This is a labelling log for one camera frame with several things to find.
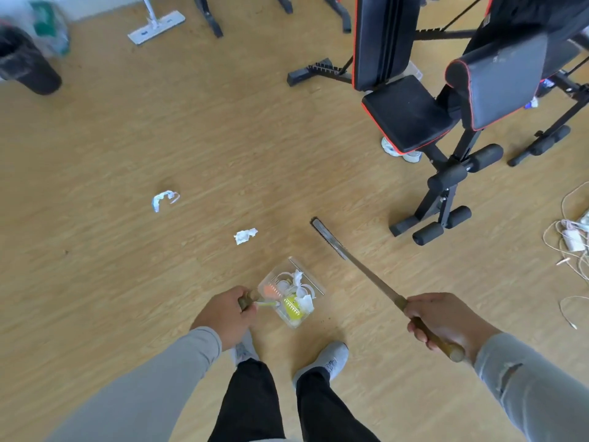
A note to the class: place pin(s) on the clear plastic bag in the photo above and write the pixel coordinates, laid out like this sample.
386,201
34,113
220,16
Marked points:
48,27

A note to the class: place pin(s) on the crumpled white blue wrapper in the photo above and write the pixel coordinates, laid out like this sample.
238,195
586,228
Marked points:
161,200

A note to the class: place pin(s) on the black trash bin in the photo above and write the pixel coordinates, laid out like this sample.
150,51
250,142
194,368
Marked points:
27,64

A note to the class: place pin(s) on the person's left leg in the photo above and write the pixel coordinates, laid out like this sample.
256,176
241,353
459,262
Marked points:
251,405

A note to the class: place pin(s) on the yellow-green wrapper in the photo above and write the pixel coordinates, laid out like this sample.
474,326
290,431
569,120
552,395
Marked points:
293,309

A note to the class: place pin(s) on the person's right leg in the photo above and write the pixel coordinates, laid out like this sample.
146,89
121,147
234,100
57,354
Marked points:
326,409

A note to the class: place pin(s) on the orange wrapper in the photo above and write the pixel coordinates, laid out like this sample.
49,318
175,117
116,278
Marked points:
271,290

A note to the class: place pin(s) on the person's left hand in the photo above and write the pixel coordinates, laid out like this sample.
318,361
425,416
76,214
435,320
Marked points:
223,315

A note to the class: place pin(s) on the person's left forearm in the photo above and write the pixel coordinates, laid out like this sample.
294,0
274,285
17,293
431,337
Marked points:
147,391

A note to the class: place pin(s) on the person's leg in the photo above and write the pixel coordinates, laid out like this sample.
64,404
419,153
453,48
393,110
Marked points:
326,409
251,405

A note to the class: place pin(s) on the white sneaker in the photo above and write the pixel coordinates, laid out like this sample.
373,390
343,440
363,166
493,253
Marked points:
391,149

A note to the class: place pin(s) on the crumpled white paper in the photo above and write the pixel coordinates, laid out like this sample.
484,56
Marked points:
245,236

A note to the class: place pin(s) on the person's grey right shoe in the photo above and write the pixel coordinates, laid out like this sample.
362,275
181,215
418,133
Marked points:
329,359

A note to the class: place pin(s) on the white flat mop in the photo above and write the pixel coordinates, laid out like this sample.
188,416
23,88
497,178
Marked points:
156,26

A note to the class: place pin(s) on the person's right hand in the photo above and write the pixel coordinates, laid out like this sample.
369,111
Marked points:
453,322

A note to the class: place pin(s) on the person's grey left shoe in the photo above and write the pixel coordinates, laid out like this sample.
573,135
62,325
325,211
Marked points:
244,349

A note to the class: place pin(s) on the clear plastic dustpan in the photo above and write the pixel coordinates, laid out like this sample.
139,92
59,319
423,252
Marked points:
310,276

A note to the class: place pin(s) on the white paper scraps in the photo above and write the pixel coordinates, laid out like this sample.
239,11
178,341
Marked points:
301,289

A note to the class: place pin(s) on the person's right forearm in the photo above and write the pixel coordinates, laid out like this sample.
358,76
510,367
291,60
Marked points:
538,386

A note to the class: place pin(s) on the black weight bench red trim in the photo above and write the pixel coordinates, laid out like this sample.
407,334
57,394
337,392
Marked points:
501,78
405,115

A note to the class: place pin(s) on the person's grey shoe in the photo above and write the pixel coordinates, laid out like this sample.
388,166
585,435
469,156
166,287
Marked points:
329,359
244,349

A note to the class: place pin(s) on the person's left fingers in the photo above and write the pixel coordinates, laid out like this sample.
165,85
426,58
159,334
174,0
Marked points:
248,312

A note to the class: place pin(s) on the person's right thumb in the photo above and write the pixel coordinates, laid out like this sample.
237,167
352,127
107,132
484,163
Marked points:
411,306

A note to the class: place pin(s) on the black metal stand leg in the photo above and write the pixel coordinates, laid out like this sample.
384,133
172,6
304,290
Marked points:
284,3
340,16
209,18

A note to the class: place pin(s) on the white charger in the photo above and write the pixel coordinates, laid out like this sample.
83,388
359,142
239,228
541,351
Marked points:
574,240

